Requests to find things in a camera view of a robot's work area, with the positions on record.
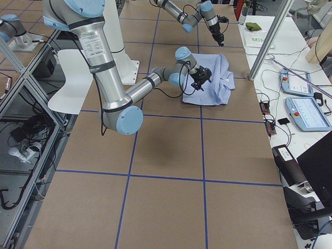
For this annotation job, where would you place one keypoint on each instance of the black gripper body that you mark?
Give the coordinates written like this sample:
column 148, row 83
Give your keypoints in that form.
column 199, row 77
column 216, row 33

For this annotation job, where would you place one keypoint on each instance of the light blue striped shirt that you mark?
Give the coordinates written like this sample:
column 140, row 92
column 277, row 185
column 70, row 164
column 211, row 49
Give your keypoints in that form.
column 216, row 92

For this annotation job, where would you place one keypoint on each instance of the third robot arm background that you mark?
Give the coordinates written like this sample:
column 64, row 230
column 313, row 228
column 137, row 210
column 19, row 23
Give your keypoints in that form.
column 13, row 31

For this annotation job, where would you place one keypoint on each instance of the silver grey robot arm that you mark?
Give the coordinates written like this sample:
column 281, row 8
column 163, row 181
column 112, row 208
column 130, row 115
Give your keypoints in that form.
column 205, row 11
column 88, row 21

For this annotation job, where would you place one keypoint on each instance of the white paper with green text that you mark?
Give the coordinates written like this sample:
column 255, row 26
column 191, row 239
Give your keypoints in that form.
column 252, row 39

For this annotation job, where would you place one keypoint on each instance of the green cloth bag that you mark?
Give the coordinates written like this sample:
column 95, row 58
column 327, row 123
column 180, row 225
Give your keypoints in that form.
column 253, row 26

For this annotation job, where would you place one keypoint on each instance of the upper black orange connector box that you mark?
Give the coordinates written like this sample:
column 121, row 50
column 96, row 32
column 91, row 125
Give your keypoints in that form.
column 264, row 107

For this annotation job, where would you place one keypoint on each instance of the black orange connector box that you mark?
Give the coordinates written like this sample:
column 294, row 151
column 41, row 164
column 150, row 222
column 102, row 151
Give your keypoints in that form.
column 270, row 127
column 264, row 107

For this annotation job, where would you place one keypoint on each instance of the lower black orange connector box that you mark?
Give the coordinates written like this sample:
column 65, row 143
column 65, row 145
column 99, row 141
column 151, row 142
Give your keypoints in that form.
column 270, row 127

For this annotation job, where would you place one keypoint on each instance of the upper teach pendant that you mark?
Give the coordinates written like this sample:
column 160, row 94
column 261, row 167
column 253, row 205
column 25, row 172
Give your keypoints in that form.
column 292, row 84

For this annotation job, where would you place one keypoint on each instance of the teach pendant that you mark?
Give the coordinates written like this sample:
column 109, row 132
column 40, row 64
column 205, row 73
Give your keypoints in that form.
column 307, row 115
column 292, row 84

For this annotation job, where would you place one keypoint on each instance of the small black square pad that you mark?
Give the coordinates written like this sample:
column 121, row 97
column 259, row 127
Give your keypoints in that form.
column 283, row 121

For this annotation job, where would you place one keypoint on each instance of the lower teach pendant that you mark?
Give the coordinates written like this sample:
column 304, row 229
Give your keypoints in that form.
column 307, row 115

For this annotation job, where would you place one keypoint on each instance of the black device with white label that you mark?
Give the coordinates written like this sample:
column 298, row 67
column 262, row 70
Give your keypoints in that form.
column 288, row 165

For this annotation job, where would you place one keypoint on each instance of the white plastic chair seat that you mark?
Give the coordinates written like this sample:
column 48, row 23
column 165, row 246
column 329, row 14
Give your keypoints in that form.
column 78, row 79

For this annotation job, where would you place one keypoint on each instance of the white power strip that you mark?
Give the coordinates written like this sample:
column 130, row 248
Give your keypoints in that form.
column 26, row 154

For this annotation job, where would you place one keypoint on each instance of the aluminium frame post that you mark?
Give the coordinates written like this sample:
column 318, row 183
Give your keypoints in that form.
column 273, row 31

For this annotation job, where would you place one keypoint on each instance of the aluminium frame rack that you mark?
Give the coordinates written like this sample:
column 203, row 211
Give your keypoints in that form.
column 28, row 81

